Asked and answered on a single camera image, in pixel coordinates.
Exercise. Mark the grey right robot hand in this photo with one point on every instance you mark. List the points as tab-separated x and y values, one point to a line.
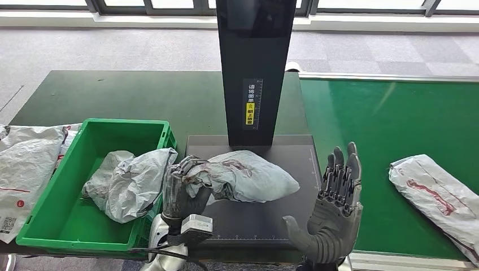
333	232

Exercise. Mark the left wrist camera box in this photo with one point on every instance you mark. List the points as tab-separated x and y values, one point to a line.
196	226

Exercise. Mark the green plastic crate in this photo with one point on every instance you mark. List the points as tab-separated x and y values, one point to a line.
75	149

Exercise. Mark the green conveyor belt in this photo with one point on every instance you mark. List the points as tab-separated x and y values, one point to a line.
393	119

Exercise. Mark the white mailer with QR label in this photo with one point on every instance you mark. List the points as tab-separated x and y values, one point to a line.
22	164

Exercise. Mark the grey mailer parcel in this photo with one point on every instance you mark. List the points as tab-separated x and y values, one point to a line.
106	164
138	183

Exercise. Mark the white window sill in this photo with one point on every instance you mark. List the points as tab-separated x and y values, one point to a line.
112	20

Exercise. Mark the dark window frame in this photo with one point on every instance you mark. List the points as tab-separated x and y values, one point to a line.
91	4

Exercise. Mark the white mailer with red stripe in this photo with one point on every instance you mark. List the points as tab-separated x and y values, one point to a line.
430	187

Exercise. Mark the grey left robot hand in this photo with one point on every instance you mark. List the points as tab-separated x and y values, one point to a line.
176	202

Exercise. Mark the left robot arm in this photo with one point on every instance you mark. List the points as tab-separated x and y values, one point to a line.
161	258

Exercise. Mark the white mailer with red edge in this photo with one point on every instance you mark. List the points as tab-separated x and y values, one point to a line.
71	136

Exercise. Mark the white conveyor roller end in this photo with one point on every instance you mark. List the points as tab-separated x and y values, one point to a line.
292	67

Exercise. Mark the black inbound scanner machine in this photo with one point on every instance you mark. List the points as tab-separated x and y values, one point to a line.
254	74

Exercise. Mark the grey mailer with red print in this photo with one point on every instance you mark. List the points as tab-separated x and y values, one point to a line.
254	179

